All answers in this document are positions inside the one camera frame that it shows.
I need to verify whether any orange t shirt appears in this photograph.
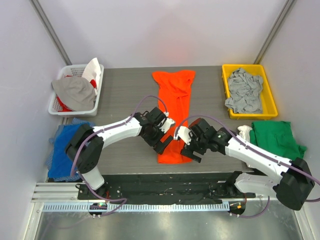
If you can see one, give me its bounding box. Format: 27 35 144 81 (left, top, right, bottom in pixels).
152 70 196 165

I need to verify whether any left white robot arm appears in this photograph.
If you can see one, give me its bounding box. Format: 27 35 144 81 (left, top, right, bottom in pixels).
64 107 176 200

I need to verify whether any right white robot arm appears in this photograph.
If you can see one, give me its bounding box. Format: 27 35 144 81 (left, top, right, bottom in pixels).
174 116 316 211

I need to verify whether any white folded t shirt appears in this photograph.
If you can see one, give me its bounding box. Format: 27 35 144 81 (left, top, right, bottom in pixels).
237 125 255 144

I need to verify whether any grey shirt in yellow bin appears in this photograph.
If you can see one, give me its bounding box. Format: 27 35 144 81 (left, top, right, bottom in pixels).
225 67 264 114

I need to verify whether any green folded t shirt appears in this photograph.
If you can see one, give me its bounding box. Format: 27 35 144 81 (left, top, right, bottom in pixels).
249 120 307 161

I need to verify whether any beige grey shirt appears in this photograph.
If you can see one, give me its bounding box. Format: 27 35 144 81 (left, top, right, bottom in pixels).
51 76 96 112

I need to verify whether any white cloth in basket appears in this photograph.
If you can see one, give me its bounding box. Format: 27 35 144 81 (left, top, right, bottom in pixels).
81 57 102 89

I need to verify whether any blue white checkered cloth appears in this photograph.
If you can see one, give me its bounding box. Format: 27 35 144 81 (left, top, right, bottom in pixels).
44 117 96 183

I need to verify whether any red cloth in basket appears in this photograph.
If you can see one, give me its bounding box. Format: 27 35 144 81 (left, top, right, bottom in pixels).
56 96 73 112

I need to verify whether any white plastic basket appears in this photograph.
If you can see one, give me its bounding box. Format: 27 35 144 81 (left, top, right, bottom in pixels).
48 59 104 117

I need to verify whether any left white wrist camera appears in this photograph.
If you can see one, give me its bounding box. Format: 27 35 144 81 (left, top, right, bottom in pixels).
158 111 176 134

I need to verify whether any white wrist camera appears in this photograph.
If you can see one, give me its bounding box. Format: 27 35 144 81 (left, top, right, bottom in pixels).
158 111 176 134
173 126 193 145

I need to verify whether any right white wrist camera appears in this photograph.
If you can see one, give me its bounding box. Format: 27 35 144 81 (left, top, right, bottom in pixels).
173 126 193 145

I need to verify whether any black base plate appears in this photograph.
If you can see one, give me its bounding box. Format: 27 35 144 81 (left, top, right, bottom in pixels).
77 172 256 206

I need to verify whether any slotted cable duct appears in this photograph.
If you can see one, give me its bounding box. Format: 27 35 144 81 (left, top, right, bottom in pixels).
42 201 230 213

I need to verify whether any aluminium rail frame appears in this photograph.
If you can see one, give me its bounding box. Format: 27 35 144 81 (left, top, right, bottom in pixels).
24 173 314 240

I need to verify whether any right corner metal post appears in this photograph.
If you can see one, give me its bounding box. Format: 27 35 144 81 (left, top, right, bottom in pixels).
253 0 297 65

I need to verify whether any corner metal post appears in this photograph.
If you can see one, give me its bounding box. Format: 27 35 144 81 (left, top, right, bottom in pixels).
253 0 297 65
29 0 72 66

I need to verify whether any left corner metal post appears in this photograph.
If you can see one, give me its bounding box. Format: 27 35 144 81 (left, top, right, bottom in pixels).
29 0 72 66

